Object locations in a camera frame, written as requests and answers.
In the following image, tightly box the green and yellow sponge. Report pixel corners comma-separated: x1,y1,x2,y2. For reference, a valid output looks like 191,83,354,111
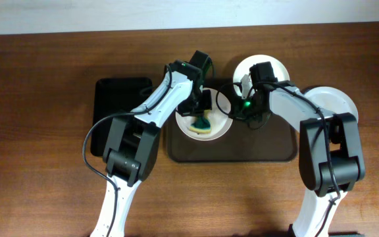
188,111,212,134

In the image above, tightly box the dark brown serving tray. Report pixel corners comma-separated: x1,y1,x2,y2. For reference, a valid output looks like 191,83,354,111
165,115,298,163

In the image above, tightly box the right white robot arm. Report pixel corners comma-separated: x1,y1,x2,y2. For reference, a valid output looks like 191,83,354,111
232,55,365,237

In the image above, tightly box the white plate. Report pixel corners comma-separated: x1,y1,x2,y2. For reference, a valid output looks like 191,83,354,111
233,55,290,99
304,86,359,122
175,88,233,142

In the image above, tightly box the black rectangular sponge tray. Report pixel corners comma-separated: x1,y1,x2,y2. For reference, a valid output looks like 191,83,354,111
90,77,153,157

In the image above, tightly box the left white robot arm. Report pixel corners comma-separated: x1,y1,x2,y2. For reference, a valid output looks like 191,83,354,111
90,51,213,236

